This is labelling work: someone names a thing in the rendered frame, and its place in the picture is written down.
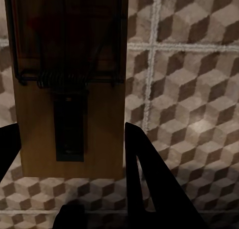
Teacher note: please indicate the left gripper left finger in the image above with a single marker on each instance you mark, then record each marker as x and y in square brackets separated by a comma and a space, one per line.
[10, 145]

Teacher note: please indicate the mousetrap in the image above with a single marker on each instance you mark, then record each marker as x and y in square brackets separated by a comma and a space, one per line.
[68, 62]

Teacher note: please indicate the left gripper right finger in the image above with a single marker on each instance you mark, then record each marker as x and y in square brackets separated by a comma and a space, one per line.
[174, 210]

